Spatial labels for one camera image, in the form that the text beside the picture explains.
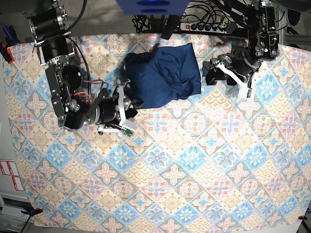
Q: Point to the blue long-sleeve T-shirt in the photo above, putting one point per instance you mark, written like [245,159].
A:
[165,74]

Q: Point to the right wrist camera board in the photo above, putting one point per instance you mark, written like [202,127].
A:
[128,128]

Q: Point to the black clamp bottom left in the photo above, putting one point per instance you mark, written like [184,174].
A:
[31,211]

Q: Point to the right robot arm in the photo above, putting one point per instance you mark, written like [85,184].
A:
[74,107]

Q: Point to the blue box overhead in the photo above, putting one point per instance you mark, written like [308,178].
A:
[153,7]

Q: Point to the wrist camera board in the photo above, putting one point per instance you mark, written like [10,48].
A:
[249,92]
[128,128]

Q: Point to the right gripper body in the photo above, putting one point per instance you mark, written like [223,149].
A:
[108,113]

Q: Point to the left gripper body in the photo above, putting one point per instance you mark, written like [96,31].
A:
[239,65]

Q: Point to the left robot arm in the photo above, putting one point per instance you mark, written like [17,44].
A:
[259,22]

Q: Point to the red-black clamp top left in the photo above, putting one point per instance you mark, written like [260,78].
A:
[6,53]

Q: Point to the blue clamp top left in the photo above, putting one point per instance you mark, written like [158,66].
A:
[11,36]

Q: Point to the red-white labels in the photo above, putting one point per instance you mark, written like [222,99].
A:
[9,176]

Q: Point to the white power strip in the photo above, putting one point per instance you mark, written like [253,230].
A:
[202,27]

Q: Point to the patterned tile tablecloth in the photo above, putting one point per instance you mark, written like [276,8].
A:
[212,163]

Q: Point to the black clamp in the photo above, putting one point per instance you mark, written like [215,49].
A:
[302,218]
[31,211]

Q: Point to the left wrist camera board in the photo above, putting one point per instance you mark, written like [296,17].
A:
[249,92]

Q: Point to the black clamp bottom right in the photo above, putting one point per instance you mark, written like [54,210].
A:
[302,218]

